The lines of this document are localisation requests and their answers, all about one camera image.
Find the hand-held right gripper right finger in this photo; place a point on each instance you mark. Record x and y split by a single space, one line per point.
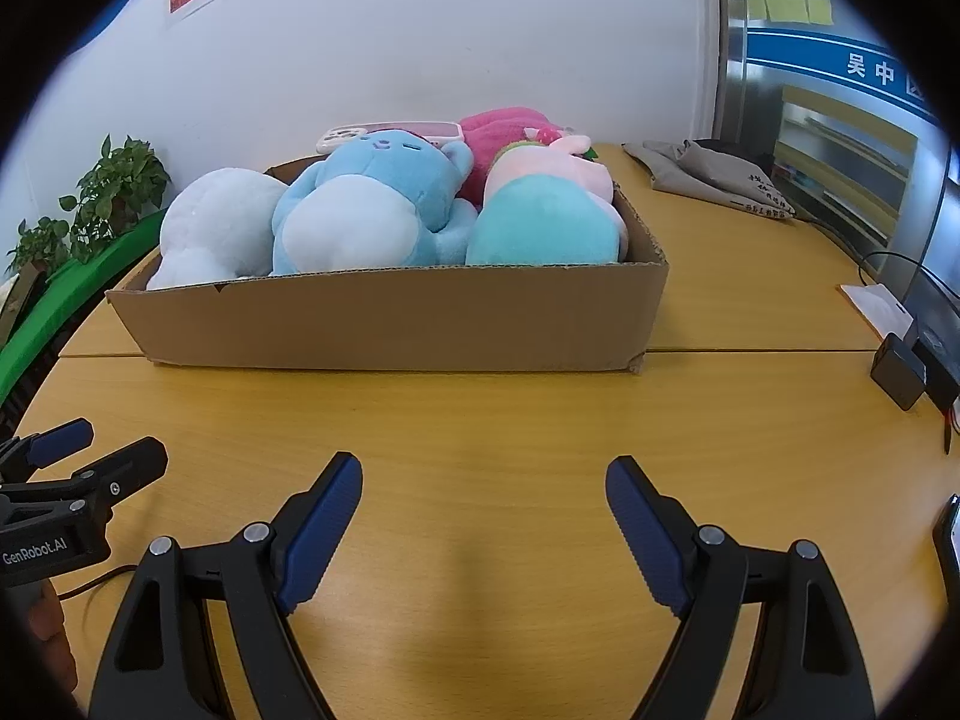
645 540

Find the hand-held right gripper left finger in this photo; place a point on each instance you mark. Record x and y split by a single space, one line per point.
322 532

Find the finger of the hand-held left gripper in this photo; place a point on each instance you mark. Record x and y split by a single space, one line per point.
127 465
67 439

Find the cardboard box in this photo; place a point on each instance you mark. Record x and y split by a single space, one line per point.
390 315

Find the white panda plush toy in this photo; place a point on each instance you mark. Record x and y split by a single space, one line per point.
217 225

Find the teal and pink plush toy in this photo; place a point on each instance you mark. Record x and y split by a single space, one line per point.
540 225

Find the blue plush toy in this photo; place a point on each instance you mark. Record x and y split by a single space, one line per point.
360 202

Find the person's left hand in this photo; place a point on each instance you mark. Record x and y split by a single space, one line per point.
52 637

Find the potted green plant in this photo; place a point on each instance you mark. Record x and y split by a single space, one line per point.
112 187

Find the black smartphone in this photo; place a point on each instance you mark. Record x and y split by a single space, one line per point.
949 540

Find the black power adapter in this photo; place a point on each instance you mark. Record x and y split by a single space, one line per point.
898 371

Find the white paper sheet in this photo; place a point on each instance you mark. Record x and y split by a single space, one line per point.
870 304

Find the dark monitor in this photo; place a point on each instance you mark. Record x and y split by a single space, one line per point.
937 330

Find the grey cloth bag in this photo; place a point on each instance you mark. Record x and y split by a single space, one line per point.
697 176

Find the white toy phone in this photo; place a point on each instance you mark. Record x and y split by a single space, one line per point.
431 131

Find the blue banner strip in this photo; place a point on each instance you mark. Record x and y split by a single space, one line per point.
810 56

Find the yellow sticky note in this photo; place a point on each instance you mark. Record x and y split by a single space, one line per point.
756 7
819 10
786 7

